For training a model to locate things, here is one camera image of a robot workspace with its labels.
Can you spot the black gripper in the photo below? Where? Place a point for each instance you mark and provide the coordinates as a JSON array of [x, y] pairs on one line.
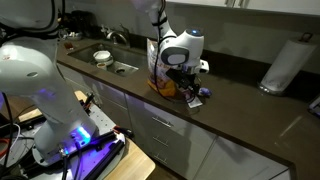
[[193, 79]]

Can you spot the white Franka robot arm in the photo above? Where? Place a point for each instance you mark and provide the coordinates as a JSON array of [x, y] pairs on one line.
[[30, 76]]

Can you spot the large white orange snack package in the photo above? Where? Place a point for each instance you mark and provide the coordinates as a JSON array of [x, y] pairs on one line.
[[165, 87]]

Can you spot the small purple packet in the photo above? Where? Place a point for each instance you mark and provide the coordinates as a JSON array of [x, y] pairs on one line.
[[206, 91]]

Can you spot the white lower drawer cabinet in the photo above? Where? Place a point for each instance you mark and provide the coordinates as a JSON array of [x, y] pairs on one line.
[[186, 140]]

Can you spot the metal paper towel holder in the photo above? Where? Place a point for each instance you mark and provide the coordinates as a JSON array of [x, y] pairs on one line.
[[265, 89]]

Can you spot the steel kitchen sink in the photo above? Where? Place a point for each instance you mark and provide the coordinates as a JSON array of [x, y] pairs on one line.
[[133, 58]]

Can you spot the orange black clamp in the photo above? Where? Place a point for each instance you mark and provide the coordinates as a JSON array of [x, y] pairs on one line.
[[88, 101], [121, 131]]

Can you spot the white bowl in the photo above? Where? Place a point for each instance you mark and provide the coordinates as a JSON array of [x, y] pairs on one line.
[[101, 55], [109, 62]]

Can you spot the white paper towel roll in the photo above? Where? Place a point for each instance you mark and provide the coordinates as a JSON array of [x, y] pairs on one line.
[[286, 66]]

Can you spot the chrome faucet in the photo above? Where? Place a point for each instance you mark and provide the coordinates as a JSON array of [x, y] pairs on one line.
[[118, 35]]

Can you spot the wooden table top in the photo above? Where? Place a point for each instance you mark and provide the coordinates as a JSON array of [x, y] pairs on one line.
[[133, 165]]

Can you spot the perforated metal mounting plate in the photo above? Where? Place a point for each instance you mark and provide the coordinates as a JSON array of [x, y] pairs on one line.
[[103, 121]]

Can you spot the small white cup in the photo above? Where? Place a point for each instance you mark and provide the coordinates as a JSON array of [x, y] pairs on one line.
[[101, 66]]

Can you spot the black coffee machine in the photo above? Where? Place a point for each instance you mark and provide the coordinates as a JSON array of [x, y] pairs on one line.
[[81, 23]]

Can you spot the small brown glass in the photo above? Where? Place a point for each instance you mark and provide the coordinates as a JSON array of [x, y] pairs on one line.
[[69, 45]]

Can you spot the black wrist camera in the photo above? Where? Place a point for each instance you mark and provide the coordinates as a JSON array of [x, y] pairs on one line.
[[176, 77]]

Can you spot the black aluminium rail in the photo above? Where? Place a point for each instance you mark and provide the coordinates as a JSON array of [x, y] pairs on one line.
[[100, 140], [106, 160]]

